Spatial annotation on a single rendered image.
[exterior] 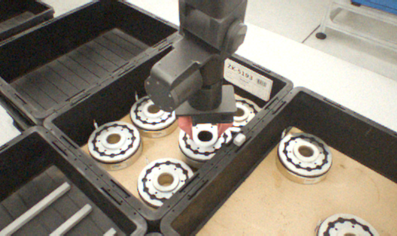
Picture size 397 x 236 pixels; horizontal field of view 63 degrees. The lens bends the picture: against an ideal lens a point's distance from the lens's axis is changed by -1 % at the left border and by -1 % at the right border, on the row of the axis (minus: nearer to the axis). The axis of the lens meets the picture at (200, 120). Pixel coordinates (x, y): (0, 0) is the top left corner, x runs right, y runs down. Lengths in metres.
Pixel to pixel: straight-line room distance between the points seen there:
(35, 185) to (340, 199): 0.57
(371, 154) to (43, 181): 0.63
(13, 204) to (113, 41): 0.52
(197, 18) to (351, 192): 0.43
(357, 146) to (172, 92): 0.41
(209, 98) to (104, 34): 0.58
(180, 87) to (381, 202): 0.43
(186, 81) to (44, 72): 0.57
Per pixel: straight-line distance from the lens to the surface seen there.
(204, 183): 0.52
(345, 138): 0.70
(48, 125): 0.64
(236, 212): 0.60
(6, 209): 0.69
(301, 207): 0.63
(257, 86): 0.73
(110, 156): 0.65
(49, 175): 0.70
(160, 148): 0.68
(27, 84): 0.92
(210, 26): 0.41
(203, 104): 0.52
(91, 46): 0.99
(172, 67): 0.42
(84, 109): 0.68
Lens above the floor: 1.36
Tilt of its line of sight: 47 degrees down
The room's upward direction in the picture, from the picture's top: straight up
